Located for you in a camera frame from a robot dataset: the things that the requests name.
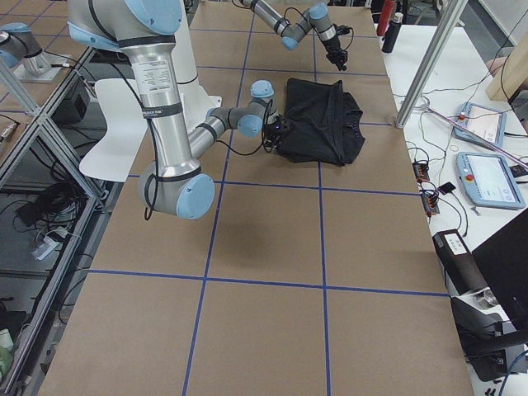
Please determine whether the aluminium frame post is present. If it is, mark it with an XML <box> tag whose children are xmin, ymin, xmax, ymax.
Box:
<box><xmin>395</xmin><ymin>0</ymin><xmax>468</xmax><ymax>129</ymax></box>

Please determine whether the blue teach pendant far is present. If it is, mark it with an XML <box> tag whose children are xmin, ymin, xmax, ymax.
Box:
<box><xmin>452</xmin><ymin>102</ymin><xmax>507</xmax><ymax>148</ymax></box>

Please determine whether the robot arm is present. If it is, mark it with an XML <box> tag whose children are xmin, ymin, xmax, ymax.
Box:
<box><xmin>68</xmin><ymin>1</ymin><xmax>275</xmax><ymax>219</ymax></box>
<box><xmin>236</xmin><ymin>0</ymin><xmax>351</xmax><ymax>71</ymax></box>

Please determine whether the black water bottle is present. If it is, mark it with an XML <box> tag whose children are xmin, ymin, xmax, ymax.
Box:
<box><xmin>381</xmin><ymin>12</ymin><xmax>403</xmax><ymax>54</ymax></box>

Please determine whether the black printed t-shirt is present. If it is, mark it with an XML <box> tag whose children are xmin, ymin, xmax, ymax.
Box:
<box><xmin>276</xmin><ymin>78</ymin><xmax>365</xmax><ymax>166</ymax></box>

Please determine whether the black box with label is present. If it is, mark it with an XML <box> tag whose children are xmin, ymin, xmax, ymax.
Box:
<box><xmin>432</xmin><ymin>229</ymin><xmax>488</xmax><ymax>295</ymax></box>

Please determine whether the black monitor stand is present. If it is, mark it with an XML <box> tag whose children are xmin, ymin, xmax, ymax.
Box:
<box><xmin>450</xmin><ymin>210</ymin><xmax>527</xmax><ymax>381</ymax></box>

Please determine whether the red bottle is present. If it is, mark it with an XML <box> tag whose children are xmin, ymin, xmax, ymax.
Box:
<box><xmin>376</xmin><ymin>0</ymin><xmax>395</xmax><ymax>37</ymax></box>

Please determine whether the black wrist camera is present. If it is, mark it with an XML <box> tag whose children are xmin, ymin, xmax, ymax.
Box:
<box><xmin>334</xmin><ymin>25</ymin><xmax>353</xmax><ymax>36</ymax></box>
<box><xmin>262</xmin><ymin>116</ymin><xmax>292</xmax><ymax>153</ymax></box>

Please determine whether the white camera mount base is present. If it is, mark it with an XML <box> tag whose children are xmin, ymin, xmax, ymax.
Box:
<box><xmin>68</xmin><ymin>0</ymin><xmax>213</xmax><ymax>181</ymax></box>

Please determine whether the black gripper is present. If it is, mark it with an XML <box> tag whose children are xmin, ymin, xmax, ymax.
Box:
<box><xmin>321</xmin><ymin>35</ymin><xmax>347</xmax><ymax>71</ymax></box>

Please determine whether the blue teach pendant near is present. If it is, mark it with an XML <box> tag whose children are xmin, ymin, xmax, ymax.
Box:
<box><xmin>455</xmin><ymin>152</ymin><xmax>526</xmax><ymax>210</ymax></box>

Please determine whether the blue teach pendant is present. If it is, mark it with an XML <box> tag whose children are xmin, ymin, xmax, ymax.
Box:
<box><xmin>455</xmin><ymin>152</ymin><xmax>526</xmax><ymax>210</ymax></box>
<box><xmin>452</xmin><ymin>102</ymin><xmax>507</xmax><ymax>148</ymax></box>

